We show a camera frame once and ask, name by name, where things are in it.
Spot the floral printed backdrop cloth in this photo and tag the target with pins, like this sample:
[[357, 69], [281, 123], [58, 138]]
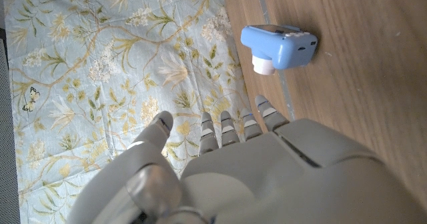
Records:
[[116, 67]]

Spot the small blue toy camera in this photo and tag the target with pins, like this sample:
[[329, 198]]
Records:
[[283, 49]]

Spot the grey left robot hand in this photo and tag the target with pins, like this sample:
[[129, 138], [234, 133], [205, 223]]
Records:
[[267, 177]]

